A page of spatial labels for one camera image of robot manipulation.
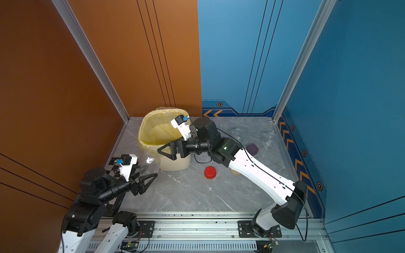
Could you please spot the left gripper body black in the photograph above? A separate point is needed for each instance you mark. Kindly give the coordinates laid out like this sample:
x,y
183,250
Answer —
x,y
133,185

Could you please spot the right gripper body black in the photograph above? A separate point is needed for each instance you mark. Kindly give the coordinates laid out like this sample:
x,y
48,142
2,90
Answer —
x,y
183,144

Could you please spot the glass jar red lid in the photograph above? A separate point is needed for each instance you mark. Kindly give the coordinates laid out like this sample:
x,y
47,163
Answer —
x,y
149,165

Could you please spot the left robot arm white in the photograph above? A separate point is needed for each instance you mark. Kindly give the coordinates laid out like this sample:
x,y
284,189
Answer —
x,y
83,217

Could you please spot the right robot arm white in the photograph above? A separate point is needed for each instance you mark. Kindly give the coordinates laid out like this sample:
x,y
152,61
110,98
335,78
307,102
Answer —
x,y
289,196

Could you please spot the black white checkerboard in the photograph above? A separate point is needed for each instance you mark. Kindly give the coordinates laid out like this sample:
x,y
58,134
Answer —
x,y
117,189

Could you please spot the green circuit board left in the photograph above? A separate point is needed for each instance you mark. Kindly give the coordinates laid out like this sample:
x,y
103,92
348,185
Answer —
x,y
129,246

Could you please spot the green circuit board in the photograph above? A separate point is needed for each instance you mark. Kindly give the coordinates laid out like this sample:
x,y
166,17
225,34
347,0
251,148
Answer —
x,y
271,245
129,246

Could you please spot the purple embossed toy cube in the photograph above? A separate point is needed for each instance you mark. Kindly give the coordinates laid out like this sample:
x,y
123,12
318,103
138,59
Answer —
x,y
252,149

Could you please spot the green circuit board right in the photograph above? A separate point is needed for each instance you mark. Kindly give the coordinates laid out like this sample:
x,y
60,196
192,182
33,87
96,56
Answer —
x,y
271,245

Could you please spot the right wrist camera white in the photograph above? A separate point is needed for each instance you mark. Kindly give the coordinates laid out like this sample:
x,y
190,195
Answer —
x,y
181,124

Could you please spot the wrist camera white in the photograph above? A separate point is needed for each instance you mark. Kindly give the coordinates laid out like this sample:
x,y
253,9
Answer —
x,y
125,163
181,124

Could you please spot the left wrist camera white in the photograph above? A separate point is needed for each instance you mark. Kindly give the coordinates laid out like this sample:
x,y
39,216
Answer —
x,y
125,163

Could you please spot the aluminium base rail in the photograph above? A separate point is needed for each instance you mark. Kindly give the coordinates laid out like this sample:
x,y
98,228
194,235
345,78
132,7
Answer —
x,y
227,232

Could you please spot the aluminium corner post left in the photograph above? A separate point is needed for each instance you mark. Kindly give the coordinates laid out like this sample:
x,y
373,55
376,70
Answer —
x,y
67,14

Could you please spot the aluminium corner post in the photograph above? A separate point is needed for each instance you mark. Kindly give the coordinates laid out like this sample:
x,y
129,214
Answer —
x,y
312,37
67,14

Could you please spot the aluminium corner post right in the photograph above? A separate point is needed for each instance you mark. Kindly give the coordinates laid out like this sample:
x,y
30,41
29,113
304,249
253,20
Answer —
x,y
312,37

